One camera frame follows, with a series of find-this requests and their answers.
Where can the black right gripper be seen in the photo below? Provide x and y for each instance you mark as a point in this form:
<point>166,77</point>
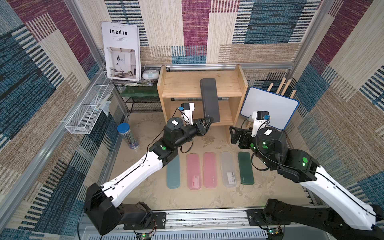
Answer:
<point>243,137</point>

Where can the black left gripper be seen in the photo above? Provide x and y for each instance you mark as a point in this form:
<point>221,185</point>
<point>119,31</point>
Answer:
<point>206,126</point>

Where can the pink pencil case shelf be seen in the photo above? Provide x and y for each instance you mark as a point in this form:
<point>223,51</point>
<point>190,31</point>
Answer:
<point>210,170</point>
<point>193,172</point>

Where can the black pencil case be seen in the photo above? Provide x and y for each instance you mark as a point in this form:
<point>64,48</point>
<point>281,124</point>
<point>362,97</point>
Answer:
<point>210,99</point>

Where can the translucent white pencil case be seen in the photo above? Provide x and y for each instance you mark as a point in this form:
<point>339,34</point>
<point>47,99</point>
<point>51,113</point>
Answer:
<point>228,170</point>

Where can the dark green pencil case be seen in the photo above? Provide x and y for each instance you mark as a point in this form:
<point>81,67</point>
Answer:
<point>246,168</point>

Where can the light blue pencil case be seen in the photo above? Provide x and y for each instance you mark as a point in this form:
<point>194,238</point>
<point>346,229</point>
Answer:
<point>174,173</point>

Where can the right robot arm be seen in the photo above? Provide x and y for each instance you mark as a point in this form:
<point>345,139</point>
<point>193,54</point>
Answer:
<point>345,217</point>

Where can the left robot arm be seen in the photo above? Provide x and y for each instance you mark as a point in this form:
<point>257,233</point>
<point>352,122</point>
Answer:
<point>104,205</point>

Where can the wooden two-tier shelf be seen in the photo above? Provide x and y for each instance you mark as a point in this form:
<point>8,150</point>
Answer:
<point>185,85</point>

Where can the clear pencil tube blue cap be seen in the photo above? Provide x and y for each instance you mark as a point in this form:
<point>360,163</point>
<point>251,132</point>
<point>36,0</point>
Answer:
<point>125,131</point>

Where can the wooden easel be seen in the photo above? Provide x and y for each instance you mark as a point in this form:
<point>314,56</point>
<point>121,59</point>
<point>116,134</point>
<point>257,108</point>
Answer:
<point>280,91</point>

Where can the white round device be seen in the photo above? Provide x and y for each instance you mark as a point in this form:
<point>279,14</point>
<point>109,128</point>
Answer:
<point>150,74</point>

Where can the green tray on rack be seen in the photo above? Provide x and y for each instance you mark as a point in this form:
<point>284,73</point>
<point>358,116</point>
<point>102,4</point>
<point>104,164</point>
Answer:
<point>140,92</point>

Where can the Inedia magazine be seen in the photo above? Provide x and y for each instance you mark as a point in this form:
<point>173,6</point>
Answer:
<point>122,51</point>

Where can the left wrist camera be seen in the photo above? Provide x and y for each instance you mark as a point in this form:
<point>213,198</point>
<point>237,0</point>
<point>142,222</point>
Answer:
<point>186,110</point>

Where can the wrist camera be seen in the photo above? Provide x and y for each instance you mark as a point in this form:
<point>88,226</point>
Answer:
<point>186,110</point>
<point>260,118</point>

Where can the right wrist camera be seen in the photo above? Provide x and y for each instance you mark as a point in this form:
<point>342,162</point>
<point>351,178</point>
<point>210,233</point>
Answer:
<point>260,118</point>

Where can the whiteboard with blue frame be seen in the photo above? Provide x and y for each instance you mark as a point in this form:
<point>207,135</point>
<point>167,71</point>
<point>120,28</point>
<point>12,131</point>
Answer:
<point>280,108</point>

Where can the black wire mesh rack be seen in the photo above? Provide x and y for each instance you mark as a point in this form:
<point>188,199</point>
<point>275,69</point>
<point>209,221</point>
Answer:
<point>141,104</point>

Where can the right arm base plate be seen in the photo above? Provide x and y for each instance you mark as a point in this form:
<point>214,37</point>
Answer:
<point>256,217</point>

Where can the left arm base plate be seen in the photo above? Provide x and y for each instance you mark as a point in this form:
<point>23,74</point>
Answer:
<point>156,220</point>

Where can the white wire basket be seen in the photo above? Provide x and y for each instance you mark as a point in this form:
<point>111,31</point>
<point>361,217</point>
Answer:
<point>87,113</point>

